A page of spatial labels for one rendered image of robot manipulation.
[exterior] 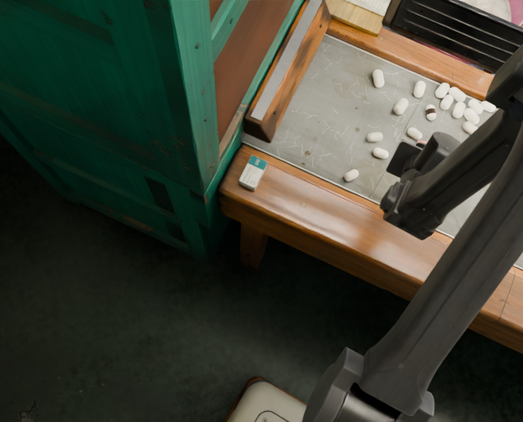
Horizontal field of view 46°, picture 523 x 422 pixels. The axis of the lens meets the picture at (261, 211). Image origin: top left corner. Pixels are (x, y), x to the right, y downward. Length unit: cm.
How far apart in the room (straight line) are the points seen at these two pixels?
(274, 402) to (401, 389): 102
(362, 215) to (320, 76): 32
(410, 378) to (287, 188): 65
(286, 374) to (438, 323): 135
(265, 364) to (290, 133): 86
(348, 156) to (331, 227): 16
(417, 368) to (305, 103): 79
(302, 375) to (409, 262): 80
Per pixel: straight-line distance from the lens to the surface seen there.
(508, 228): 57
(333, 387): 65
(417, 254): 122
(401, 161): 109
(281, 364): 192
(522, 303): 127
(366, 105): 132
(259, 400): 164
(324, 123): 129
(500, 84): 64
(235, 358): 191
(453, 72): 137
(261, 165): 119
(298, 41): 122
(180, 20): 61
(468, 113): 135
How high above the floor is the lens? 191
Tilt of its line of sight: 75 degrees down
